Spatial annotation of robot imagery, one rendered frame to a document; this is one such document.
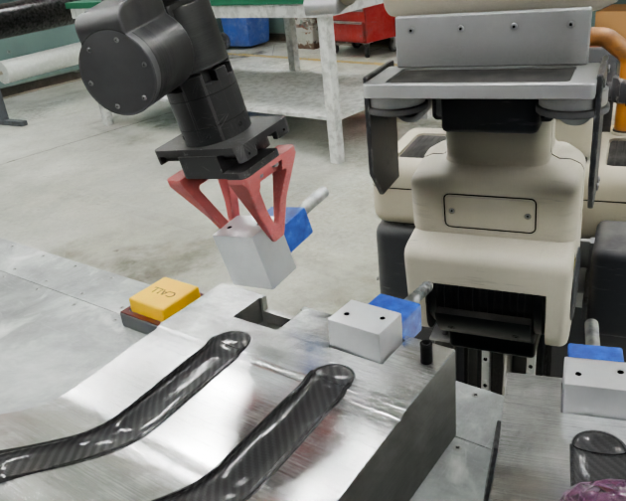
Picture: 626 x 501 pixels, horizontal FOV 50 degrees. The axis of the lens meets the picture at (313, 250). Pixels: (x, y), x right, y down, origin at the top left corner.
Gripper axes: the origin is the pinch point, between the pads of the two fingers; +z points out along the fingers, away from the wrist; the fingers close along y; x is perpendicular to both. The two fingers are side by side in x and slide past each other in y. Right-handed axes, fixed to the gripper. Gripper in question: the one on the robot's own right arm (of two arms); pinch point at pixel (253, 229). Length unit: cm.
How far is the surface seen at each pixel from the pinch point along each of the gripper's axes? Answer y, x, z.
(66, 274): -45.2, 3.6, 12.2
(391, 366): 13.7, -3.4, 9.9
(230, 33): -535, 545, 79
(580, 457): 27.5, -2.7, 15.8
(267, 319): -2.8, 0.1, 10.6
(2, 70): -500, 248, 22
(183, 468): 6.7, -19.5, 7.4
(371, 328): 12.1, -2.6, 7.0
